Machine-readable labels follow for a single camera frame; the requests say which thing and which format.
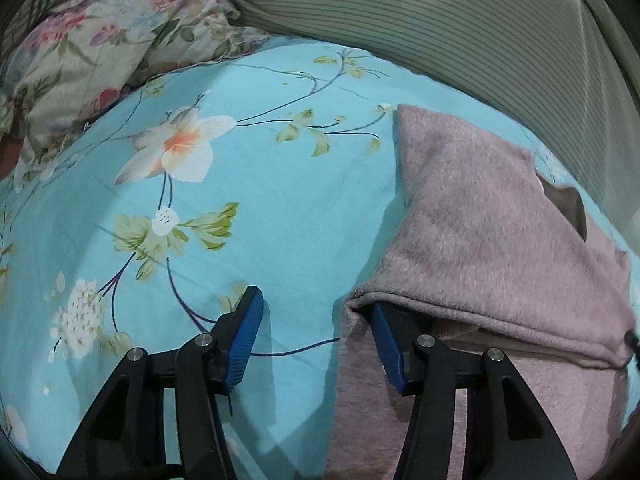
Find blue floral bed cover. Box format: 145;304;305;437
0;37;640;476

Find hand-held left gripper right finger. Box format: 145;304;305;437
370;302;576;480

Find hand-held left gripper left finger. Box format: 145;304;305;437
56;285;265;480

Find green striped bolster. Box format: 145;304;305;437
232;0;640;221

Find floral print pillow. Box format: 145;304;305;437
0;0;271;196

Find mauve knit sweater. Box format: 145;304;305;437
325;103;640;480

